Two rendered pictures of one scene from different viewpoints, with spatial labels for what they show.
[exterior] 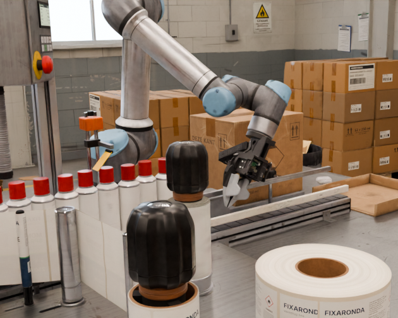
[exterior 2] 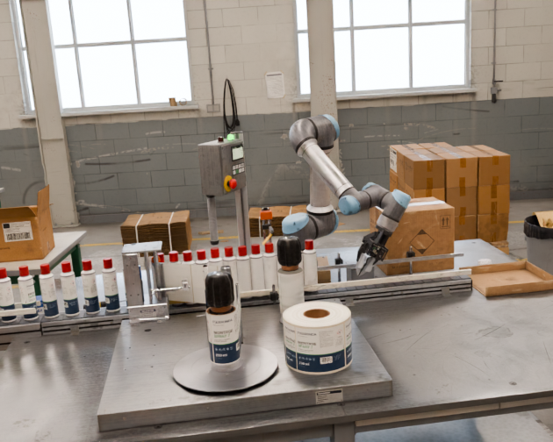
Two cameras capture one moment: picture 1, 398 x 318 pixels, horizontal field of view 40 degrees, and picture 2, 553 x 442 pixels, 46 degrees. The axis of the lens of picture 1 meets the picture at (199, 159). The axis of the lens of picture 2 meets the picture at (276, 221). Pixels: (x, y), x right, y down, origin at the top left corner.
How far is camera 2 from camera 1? 132 cm
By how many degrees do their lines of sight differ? 27
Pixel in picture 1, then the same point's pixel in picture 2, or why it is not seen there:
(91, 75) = (405, 123)
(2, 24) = (209, 162)
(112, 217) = (270, 274)
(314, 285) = (300, 320)
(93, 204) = (258, 265)
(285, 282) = (290, 317)
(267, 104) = (389, 207)
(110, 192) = (269, 258)
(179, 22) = (507, 64)
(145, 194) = not seen: hidden behind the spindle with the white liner
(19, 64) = (217, 184)
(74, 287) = not seen: hidden behind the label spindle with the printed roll
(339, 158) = not seen: outside the picture
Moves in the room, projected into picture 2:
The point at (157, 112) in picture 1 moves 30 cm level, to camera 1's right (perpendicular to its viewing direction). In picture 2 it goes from (442, 172) to (479, 173)
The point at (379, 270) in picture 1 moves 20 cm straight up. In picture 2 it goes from (341, 318) to (338, 252)
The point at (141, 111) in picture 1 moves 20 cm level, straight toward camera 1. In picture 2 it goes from (321, 201) to (307, 211)
